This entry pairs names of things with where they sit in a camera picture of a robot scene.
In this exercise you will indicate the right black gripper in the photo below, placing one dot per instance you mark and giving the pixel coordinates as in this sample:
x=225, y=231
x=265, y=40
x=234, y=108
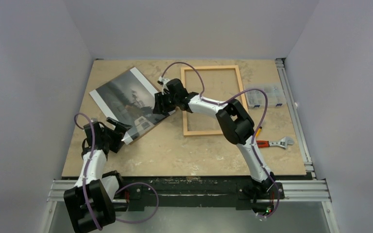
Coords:
x=161, y=102

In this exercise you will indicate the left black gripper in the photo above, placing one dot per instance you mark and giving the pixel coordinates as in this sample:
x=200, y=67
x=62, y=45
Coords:
x=118, y=137

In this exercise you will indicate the photo with glass pane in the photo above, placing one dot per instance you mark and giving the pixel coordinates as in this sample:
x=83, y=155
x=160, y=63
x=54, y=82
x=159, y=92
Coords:
x=129, y=99

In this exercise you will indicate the wooden picture frame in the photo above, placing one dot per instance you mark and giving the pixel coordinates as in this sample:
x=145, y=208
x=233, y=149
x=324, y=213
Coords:
x=219, y=83

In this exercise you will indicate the yellow handled screwdriver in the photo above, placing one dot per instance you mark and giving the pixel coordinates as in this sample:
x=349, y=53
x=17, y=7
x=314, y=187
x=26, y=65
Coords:
x=258, y=131

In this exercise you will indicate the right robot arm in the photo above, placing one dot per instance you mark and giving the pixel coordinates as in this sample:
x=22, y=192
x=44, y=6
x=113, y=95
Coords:
x=235, y=122

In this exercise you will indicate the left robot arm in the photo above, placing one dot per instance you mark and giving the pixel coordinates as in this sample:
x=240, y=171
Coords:
x=89, y=201

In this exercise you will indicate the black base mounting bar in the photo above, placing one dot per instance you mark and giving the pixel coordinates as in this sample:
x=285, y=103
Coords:
x=238, y=192

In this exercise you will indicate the clear plastic screw box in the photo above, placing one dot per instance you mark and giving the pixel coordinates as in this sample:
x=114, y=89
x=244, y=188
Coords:
x=273, y=91

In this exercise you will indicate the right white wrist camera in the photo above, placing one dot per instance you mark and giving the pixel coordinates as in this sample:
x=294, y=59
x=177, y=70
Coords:
x=163, y=82

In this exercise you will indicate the red handled adjustable wrench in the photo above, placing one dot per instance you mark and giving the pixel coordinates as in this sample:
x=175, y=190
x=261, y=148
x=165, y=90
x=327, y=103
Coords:
x=282, y=143

